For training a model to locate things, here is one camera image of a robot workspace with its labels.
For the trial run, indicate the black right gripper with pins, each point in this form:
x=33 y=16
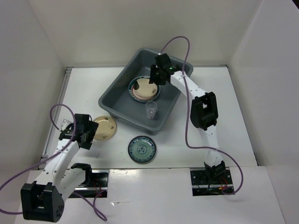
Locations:
x=153 y=68

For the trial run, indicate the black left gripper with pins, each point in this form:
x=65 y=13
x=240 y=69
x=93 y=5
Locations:
x=92 y=128

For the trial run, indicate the cream plate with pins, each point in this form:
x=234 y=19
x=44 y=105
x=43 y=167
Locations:
x=142 y=88
x=106 y=128

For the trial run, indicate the white plate green red rim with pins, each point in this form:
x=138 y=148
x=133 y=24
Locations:
x=140 y=99

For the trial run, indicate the clear plastic cup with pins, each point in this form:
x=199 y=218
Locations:
x=151 y=109

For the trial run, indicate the blue floral green plate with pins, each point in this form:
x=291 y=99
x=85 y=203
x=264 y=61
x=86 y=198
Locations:
x=142 y=149

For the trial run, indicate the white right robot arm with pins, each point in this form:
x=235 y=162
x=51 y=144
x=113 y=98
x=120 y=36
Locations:
x=202 y=110

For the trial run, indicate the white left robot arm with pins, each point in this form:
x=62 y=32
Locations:
x=44 y=198

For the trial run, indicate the grey plastic bin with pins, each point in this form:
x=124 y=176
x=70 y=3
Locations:
x=120 y=103

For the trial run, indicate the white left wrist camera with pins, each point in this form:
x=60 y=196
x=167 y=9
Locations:
x=64 y=124

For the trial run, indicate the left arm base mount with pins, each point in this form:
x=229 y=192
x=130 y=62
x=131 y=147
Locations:
x=98 y=182

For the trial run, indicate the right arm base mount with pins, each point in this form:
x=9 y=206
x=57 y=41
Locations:
x=202 y=186

